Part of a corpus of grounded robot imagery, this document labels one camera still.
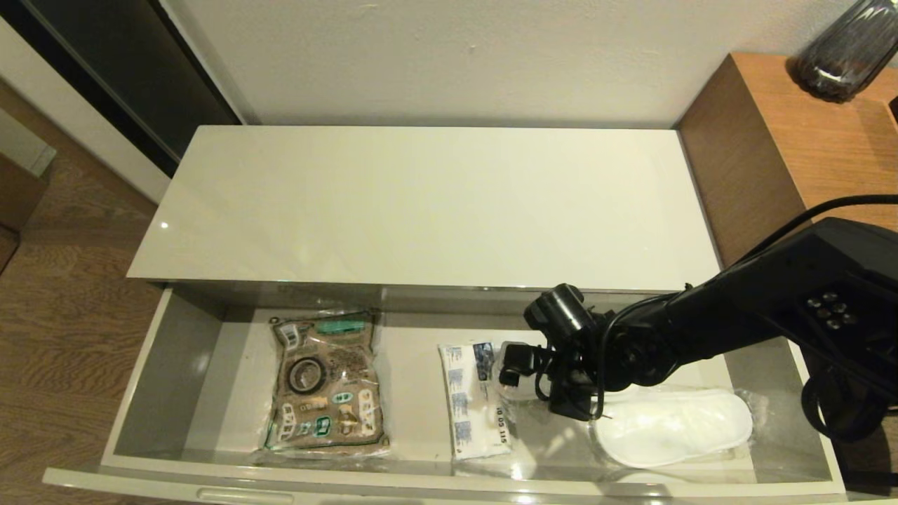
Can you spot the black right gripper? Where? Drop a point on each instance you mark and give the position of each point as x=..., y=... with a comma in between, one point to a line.
x=575, y=400

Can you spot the white slipper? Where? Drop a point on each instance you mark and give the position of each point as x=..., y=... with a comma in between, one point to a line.
x=673, y=428
x=506, y=396

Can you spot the white door frame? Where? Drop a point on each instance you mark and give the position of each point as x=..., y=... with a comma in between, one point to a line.
x=70, y=112

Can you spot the brown wooden desk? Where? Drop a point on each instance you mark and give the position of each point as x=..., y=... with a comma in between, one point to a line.
x=807, y=140

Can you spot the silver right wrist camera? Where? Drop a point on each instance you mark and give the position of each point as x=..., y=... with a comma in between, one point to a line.
x=515, y=361

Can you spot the white glossy low cabinet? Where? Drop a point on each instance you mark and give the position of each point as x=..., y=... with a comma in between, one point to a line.
x=421, y=210

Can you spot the brown grain bag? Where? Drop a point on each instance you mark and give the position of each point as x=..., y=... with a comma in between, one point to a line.
x=344, y=421

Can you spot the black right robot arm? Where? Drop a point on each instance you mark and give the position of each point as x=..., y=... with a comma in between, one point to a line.
x=772, y=294

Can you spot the white tissue pack blue print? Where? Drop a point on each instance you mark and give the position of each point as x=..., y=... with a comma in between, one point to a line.
x=470, y=414

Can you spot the black tape roll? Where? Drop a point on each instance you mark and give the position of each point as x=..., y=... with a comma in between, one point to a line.
x=291, y=375

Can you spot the dark ribbed glass vase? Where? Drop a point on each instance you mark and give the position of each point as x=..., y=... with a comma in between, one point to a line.
x=842, y=56

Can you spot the black door panel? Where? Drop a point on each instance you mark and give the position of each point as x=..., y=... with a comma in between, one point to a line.
x=126, y=63

